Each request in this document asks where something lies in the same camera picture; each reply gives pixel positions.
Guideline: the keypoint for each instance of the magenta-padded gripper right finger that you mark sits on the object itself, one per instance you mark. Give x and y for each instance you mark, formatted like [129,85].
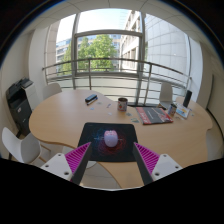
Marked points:
[166,165]

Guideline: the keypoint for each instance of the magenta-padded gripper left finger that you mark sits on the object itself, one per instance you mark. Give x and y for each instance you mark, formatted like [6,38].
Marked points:
[58,165]

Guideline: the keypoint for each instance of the lilac and pink computer mouse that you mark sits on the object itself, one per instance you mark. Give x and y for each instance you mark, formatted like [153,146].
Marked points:
[111,138]

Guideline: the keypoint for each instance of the black mouse pad red print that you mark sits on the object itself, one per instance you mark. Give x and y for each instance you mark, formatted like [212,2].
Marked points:
[90,140]

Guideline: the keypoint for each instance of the white chair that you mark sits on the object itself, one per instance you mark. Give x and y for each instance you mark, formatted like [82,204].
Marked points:
[51,90]
[166,91]
[23,146]

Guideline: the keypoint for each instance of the red magazine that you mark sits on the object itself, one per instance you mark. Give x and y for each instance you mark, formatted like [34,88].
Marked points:
[153,115]

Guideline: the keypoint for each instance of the small table sticker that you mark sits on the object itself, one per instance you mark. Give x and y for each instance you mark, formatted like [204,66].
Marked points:
[134,120]
[128,114]

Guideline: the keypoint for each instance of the black upright speaker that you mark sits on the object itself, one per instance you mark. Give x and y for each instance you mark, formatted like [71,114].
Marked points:
[187,98]

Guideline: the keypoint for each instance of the black and white printer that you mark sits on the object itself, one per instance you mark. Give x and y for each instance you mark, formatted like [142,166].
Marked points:
[18,103]

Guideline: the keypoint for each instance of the red patterned mug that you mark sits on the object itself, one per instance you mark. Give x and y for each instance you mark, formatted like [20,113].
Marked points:
[122,104]

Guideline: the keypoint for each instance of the metal balcony railing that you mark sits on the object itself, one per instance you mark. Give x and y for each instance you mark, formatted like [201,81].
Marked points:
[110,75]

